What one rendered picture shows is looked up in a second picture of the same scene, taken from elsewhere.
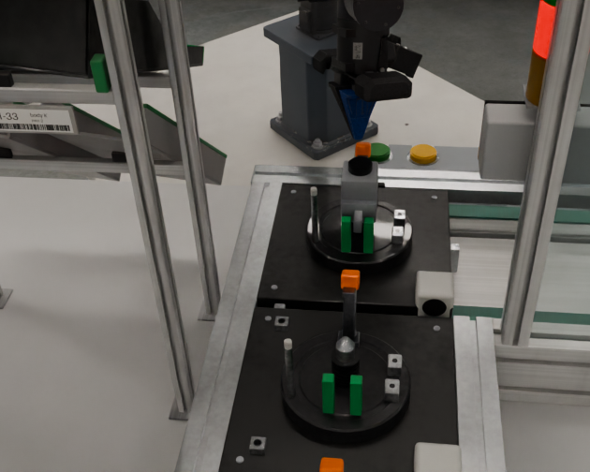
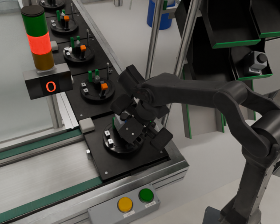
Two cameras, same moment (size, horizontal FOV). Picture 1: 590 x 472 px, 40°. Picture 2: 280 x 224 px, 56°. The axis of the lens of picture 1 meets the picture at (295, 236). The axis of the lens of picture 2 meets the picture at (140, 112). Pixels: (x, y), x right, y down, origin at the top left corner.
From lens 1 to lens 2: 1.33 m
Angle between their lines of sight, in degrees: 85
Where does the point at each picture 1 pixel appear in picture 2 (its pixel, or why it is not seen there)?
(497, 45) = not seen: outside the picture
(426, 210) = (106, 164)
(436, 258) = (91, 141)
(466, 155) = (105, 216)
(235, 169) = (218, 204)
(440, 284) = (84, 122)
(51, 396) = not seen: hidden behind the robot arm
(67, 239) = (231, 138)
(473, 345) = (69, 120)
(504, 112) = (62, 67)
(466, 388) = (66, 105)
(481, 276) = (77, 162)
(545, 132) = not seen: hidden behind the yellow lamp
